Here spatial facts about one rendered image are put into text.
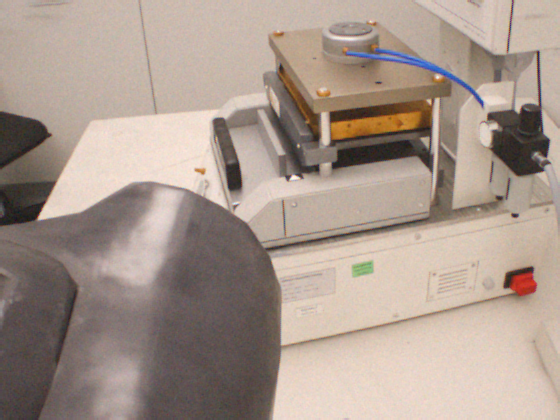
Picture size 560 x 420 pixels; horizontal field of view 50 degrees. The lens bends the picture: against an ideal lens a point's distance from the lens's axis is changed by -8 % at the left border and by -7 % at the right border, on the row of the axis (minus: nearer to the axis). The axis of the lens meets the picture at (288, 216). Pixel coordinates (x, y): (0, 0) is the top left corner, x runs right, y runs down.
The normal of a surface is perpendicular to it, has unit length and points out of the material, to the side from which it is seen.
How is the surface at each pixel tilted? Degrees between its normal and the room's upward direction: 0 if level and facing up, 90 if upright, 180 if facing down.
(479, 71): 90
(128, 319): 19
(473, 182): 90
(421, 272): 90
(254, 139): 0
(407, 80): 0
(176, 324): 29
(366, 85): 0
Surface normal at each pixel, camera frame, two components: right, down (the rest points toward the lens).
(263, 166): -0.05, -0.83
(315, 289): 0.22, 0.54
